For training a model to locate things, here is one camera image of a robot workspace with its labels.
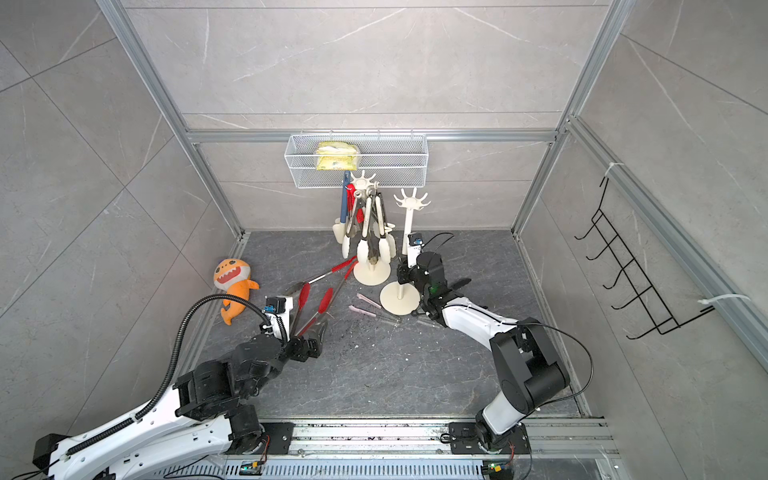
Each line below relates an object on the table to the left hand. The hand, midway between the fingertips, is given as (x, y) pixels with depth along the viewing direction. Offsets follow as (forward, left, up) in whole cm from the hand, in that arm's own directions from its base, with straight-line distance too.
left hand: (312, 318), depth 69 cm
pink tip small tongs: (+13, -17, -24) cm, 32 cm away
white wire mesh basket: (+57, -23, +6) cm, 61 cm away
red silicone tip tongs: (+21, +11, -24) cm, 34 cm away
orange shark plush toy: (+25, +34, -16) cm, 45 cm away
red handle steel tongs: (+31, -2, -24) cm, 39 cm away
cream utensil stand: (+31, -10, -24) cm, 40 cm away
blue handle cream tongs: (+31, -4, -2) cm, 31 cm away
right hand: (+23, -23, -5) cm, 33 cm away
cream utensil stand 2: (+18, -22, -23) cm, 37 cm away
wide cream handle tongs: (+24, -17, -1) cm, 29 cm away
